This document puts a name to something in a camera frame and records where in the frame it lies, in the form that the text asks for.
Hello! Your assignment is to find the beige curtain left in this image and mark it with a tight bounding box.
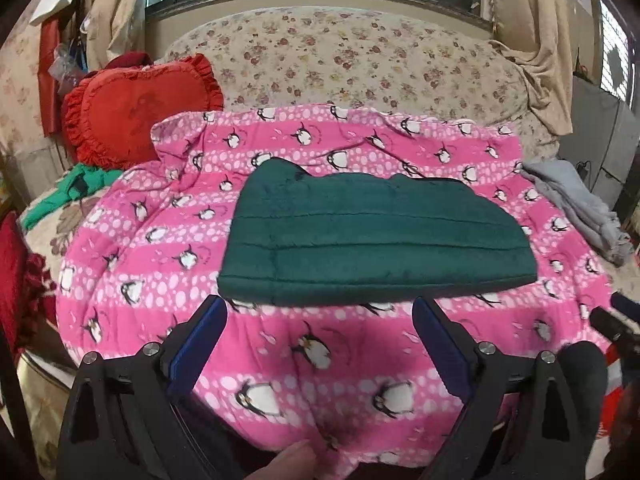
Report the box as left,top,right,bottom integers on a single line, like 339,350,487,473
80,0,145,70

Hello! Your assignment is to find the person left hand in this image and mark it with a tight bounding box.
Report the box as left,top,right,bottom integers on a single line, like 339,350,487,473
246,440,317,480

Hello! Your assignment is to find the dark green puffer jacket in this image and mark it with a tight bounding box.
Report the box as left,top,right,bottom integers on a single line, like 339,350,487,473
218,158,538,307

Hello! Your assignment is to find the dark red knit cloth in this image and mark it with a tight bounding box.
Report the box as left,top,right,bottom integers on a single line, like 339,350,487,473
1,210,56,360

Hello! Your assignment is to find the red heart ruffled pillow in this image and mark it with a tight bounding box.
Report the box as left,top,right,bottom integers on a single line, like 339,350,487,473
62,53,224,170

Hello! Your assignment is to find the beige curtain right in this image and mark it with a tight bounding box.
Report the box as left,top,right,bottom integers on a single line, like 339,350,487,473
490,0,573,136

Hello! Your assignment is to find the beige curtain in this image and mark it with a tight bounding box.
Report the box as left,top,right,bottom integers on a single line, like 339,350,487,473
80,0,145,70
490,0,573,136

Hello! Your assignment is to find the grey folded garment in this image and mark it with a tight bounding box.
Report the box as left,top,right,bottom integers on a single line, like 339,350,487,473
521,159,634,266

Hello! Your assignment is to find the bright green garment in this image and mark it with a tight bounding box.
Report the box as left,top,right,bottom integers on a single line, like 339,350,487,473
22,164,122,232

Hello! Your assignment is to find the dark maroon pillow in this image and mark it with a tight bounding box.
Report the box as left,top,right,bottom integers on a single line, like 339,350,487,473
105,51,153,70

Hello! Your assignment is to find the floral bed sheet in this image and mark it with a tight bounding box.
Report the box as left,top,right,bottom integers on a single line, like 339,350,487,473
0,5,640,480

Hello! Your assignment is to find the grey cabinet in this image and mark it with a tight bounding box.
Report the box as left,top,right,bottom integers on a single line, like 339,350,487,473
558,76,639,209

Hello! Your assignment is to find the floral covered headboard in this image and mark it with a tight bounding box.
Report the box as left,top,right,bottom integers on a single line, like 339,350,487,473
1,0,70,203

